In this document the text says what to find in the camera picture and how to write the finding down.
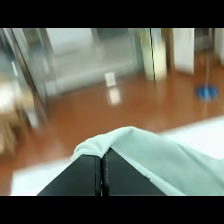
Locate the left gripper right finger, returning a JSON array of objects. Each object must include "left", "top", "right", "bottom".
[{"left": 101, "top": 148, "right": 167, "bottom": 197}]

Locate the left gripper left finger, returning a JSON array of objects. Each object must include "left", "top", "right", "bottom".
[{"left": 37, "top": 154, "right": 102, "bottom": 197}]

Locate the pale green T-shirt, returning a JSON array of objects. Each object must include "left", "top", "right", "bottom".
[{"left": 70, "top": 125, "right": 224, "bottom": 197}]

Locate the blue mop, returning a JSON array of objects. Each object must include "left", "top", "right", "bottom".
[{"left": 194, "top": 28, "right": 220, "bottom": 103}]

